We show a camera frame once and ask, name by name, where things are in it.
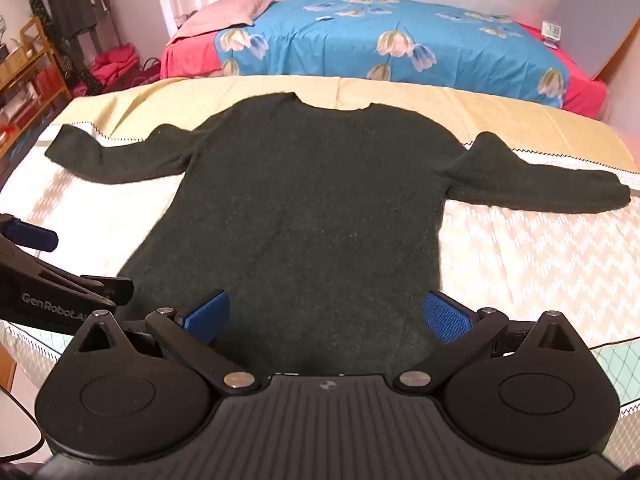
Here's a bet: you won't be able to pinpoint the grey board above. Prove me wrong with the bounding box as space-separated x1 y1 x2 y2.
552 0 640 81

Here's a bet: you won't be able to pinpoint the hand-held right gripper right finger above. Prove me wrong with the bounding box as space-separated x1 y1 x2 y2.
394 290 582 395

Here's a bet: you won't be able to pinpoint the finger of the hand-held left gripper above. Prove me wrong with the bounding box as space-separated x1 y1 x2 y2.
0 213 59 253
80 275 136 308

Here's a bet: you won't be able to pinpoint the dark bag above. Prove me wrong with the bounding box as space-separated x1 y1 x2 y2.
122 57 163 92

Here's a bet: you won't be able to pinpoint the wooden shelf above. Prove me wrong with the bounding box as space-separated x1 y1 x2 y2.
0 15 73 161

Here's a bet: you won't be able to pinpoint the dark floral cloth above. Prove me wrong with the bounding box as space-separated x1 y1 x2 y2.
62 47 103 98

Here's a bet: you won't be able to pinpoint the dark green sweater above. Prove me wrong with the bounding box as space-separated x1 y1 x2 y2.
44 91 632 376

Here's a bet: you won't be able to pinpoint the black cable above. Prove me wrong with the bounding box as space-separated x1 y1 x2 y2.
0 387 46 468

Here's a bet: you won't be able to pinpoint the pink blanket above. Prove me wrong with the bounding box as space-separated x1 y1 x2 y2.
167 0 278 43

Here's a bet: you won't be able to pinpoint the wooden bed frame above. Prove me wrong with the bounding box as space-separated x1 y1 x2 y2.
0 345 18 391

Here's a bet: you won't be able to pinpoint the beige yellow patterned bedspread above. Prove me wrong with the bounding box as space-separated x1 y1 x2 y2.
0 75 640 401

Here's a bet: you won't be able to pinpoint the quilted mattress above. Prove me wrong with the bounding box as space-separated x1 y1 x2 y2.
0 317 640 416

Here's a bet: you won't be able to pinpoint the red clothes pile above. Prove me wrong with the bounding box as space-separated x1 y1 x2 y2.
92 45 141 86

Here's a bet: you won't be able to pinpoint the dark hanging clothes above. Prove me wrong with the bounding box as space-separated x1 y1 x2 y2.
40 0 111 61

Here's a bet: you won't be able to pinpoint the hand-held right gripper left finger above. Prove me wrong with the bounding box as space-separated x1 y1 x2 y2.
74 290 262 395

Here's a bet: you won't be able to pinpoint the blue floral quilt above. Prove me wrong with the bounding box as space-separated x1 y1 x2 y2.
214 0 571 110

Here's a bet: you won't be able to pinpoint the white digital clock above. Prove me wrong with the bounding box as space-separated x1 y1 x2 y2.
541 20 563 50

